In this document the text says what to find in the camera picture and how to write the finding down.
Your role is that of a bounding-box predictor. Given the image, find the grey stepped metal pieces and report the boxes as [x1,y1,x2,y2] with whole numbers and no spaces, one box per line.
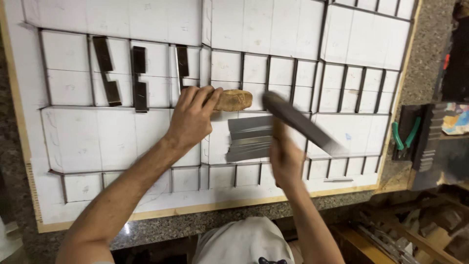
[418,106,446,173]

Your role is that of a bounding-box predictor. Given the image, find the colourful printed paper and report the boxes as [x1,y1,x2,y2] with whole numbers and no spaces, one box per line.
[441,103,469,136]

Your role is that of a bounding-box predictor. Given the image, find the person's right hand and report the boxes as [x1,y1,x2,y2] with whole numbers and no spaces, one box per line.
[269,119,306,188]

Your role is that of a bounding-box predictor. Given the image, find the dark metal hammer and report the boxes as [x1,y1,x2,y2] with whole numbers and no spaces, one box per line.
[262,91,349,158]

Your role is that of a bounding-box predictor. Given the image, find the bundle of grey steel strips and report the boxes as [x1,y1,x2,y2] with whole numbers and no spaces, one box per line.
[226,115,275,163]

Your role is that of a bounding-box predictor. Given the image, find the wooden crate of scrap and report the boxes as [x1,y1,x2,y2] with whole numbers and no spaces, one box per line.
[330,191,469,264]

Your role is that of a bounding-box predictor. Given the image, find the green handled pliers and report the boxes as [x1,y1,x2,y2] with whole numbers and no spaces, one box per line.
[391,117,422,161]

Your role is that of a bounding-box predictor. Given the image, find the person's left hand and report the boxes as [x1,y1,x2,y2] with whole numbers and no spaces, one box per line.
[164,85,224,147]

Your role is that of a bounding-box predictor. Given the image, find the long dark notched metal strip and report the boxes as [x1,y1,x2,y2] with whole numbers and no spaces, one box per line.
[92,35,122,107]

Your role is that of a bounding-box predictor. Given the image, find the brown wooden block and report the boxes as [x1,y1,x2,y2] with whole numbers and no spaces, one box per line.
[211,89,253,112]

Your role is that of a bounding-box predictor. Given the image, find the person's white shirt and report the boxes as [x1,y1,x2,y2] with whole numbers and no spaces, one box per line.
[192,216,296,264]

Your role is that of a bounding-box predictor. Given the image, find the black tray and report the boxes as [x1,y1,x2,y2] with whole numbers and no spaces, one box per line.
[391,104,437,171]

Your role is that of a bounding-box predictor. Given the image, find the short dark metal strip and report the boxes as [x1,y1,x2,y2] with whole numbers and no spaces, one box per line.
[176,45,191,91]

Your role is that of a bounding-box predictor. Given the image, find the white die board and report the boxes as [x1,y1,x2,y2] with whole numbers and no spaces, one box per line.
[0,0,423,234]

